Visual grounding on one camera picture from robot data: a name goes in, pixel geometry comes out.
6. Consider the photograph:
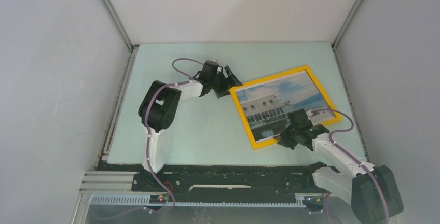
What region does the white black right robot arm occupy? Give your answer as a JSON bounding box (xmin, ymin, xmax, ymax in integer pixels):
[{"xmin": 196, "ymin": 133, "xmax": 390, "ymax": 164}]
[{"xmin": 276, "ymin": 109, "xmax": 404, "ymax": 223}]

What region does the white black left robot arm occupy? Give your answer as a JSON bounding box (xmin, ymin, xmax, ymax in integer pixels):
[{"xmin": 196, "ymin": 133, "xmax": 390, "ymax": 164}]
[{"xmin": 138, "ymin": 58, "xmax": 243, "ymax": 191}]

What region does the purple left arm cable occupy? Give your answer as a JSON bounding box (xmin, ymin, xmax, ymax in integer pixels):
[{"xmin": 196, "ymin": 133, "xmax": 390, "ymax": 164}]
[{"xmin": 144, "ymin": 58, "xmax": 207, "ymax": 214}]

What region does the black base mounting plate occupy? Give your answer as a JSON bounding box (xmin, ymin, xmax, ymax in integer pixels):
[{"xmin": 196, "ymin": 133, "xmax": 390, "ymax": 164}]
[{"xmin": 131, "ymin": 165, "xmax": 326, "ymax": 205}]

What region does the printed building photo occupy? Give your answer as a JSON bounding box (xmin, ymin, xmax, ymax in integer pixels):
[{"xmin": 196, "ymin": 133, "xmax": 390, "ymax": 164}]
[{"xmin": 235, "ymin": 71, "xmax": 336, "ymax": 143}]

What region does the orange wooden picture frame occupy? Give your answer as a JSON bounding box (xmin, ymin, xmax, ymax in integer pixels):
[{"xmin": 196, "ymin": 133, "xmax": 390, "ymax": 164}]
[{"xmin": 229, "ymin": 65, "xmax": 343, "ymax": 151}]

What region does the right aluminium corner post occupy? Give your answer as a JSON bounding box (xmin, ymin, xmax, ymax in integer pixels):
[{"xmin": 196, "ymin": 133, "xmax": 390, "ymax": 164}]
[{"xmin": 332, "ymin": 0, "xmax": 365, "ymax": 51}]

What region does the left aluminium corner post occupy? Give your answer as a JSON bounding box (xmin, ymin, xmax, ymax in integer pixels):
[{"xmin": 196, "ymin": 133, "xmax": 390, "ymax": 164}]
[{"xmin": 100, "ymin": 0, "xmax": 134, "ymax": 52}]

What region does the aluminium front rail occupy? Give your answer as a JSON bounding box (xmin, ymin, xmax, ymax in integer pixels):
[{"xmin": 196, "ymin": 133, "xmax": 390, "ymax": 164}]
[{"xmin": 79, "ymin": 171, "xmax": 393, "ymax": 198}]

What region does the aluminium corner post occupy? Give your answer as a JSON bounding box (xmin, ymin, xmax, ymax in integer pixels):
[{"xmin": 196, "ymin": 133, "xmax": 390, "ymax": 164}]
[
  {"xmin": 100, "ymin": 0, "xmax": 134, "ymax": 52},
  {"xmin": 332, "ymin": 0, "xmax": 365, "ymax": 51}
]

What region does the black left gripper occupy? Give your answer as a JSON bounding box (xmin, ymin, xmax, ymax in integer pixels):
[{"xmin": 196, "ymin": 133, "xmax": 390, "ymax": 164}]
[{"xmin": 210, "ymin": 66, "xmax": 242, "ymax": 99}]

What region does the grey slotted cable duct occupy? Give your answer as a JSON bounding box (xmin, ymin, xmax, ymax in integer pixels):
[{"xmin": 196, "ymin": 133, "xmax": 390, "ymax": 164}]
[{"xmin": 89, "ymin": 194, "xmax": 305, "ymax": 208}]

